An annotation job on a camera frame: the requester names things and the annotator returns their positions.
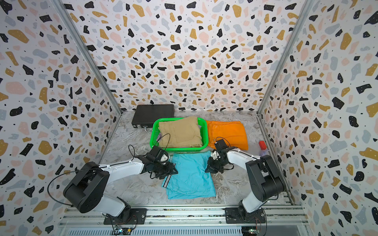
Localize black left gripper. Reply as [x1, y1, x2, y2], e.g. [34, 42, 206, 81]
[152, 161, 179, 180]

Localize teal pants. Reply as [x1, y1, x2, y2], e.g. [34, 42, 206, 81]
[162, 151, 216, 200]

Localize orange pants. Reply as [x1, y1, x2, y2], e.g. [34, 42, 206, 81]
[206, 121, 249, 150]

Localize beige pants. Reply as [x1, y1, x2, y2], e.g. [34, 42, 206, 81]
[158, 117, 203, 148]

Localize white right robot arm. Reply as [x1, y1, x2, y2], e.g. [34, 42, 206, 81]
[205, 139, 284, 216]

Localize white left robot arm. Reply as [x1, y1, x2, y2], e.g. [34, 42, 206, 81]
[63, 146, 178, 222]

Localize green plastic basket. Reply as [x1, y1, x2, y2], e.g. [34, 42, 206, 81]
[150, 118, 209, 153]

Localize small purple toy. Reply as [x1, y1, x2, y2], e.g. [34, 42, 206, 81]
[259, 149, 270, 156]

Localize red block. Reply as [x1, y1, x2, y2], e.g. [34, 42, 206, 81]
[259, 141, 267, 150]

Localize black flat box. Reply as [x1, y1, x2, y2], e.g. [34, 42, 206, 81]
[132, 104, 175, 128]

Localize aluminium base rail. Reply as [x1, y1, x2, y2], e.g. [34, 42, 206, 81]
[57, 205, 312, 236]

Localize silver corner post left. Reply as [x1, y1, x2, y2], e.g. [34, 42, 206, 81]
[51, 0, 123, 115]

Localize silver corner post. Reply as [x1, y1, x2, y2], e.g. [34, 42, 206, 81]
[51, 0, 123, 115]
[257, 0, 314, 116]

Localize silver corner post right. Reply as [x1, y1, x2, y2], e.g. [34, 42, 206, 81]
[257, 0, 314, 116]

